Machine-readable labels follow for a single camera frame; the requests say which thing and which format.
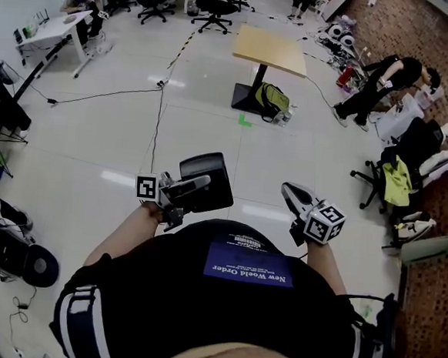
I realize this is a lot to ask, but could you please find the person's black printed T-shirt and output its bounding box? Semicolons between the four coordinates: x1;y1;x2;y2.
46;206;405;358

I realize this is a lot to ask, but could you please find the wooden pedestal table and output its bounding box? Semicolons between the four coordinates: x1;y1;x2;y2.
228;23;312;116

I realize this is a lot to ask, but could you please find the white cardboard box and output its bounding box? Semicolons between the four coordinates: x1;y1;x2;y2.
373;89;428;145

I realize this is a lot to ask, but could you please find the yellow black floor tape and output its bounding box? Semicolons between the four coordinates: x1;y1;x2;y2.
167;26;199;72

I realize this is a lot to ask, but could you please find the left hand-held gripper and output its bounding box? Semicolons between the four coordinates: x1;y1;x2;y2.
132;169;213;236

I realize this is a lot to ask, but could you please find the red canister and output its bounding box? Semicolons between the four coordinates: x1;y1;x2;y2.
336;65;356;89

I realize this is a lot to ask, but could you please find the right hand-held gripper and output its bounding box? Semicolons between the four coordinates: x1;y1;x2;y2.
277;181;350;251

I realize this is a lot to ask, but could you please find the white office desk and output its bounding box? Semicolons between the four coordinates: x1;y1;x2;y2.
14;3;95;80

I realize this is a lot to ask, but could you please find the white black bag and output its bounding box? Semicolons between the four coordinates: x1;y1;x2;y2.
391;208;438;246

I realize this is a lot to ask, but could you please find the black floor cable with adapter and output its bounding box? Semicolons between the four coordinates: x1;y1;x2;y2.
21;75;165;115

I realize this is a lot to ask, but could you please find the yellow green jacket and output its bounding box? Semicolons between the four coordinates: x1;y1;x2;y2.
377;153;416;209

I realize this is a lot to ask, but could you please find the clear plastic water bottle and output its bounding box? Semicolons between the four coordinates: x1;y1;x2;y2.
274;107;294;127

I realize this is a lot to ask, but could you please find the person's left forearm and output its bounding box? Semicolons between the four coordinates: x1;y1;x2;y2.
83;196;169;274

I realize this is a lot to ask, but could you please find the green black backpack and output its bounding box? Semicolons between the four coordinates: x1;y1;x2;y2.
252;80;293;125

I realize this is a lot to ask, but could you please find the clear plastic storage bin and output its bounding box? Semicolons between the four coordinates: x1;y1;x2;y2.
412;82;445;112

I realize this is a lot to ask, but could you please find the green plastic container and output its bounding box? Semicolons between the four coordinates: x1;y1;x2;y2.
21;22;38;41

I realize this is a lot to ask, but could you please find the person's right forearm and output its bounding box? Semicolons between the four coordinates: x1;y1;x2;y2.
301;238;354;298

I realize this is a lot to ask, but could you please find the tangle of black cables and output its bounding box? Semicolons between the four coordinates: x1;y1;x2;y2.
303;24;372;77

